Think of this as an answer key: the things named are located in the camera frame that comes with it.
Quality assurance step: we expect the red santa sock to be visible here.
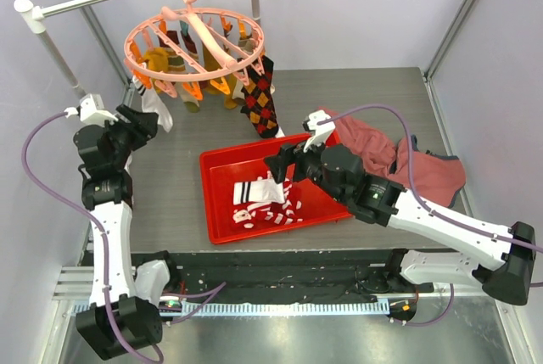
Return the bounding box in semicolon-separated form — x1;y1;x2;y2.
232;210;255;229

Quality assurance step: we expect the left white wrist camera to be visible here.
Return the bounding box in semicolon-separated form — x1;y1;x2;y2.
64;94;118;126

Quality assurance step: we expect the pink round clip hanger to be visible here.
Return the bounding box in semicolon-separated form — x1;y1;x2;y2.
124;0;264;101

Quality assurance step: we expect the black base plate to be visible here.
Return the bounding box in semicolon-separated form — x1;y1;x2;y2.
160;249;436;304

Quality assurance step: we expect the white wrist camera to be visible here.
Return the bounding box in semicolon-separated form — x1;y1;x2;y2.
302;109;335;153
64;94;118;126

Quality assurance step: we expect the black argyle sock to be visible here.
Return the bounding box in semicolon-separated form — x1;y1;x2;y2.
240;55;279;139
238;36;275;95

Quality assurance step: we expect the beige brown striped sock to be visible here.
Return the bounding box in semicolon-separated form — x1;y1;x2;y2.
165;31;203;114

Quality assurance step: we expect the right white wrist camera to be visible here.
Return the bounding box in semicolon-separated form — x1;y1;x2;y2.
302;109;335;153

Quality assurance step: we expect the red plastic tray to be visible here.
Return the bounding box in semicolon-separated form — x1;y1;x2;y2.
199;132;350;244

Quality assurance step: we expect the white black striped sock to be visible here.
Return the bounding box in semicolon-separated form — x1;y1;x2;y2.
232;179;285;205
132;76;173;133

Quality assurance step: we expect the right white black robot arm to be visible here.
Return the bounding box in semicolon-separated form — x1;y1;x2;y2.
265;144;535;305

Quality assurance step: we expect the red white striped sock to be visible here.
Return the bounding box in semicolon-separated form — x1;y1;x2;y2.
247;202;274;221
258;178;303;226

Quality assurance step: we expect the pink crumpled garment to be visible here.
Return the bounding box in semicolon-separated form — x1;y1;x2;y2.
334;116;467;208

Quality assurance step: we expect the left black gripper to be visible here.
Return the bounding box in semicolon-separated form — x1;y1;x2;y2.
97;105;157;170

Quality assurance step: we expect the white slotted cable duct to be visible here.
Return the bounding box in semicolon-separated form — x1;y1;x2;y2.
74;299;390;317

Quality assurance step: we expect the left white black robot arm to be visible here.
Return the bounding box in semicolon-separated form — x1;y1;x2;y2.
73;104;181;361

